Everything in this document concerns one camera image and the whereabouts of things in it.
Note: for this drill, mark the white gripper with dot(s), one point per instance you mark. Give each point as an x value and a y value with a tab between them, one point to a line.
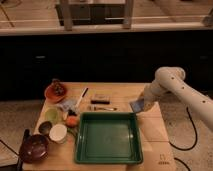
151	94

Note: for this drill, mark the blue sponge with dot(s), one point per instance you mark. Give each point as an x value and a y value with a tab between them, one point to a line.
137	106

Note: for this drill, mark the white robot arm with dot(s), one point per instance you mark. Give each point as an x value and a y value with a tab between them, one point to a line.
172	79

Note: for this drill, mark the green plastic tray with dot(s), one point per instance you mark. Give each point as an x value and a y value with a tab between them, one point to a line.
108	138

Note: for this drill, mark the dark rectangular block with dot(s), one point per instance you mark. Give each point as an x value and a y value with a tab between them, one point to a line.
100	99

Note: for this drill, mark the metal utensil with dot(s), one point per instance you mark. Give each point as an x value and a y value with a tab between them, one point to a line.
94	108

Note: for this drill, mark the clear plastic bag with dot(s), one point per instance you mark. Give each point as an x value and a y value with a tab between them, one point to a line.
67	105

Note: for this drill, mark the orange carrot toy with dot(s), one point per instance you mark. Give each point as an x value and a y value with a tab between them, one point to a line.
72	121

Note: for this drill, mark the dark pinecone object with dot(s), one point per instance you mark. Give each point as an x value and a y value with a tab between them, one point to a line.
57	87

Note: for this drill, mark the white cup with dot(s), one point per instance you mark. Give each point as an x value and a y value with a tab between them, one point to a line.
58	133

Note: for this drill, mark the light green cup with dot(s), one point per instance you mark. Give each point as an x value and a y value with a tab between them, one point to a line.
52	115

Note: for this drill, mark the small dark bowl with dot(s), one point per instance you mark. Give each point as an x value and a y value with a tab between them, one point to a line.
44	127

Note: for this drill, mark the dark red bowl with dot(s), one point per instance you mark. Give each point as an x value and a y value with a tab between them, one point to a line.
34	149

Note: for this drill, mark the white handled knife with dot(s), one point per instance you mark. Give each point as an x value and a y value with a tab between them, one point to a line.
81	97

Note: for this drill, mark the wooden shelf frame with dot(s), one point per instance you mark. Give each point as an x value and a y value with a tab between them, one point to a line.
94	12

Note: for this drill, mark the black ladle handle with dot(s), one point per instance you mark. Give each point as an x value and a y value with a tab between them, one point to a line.
20	162

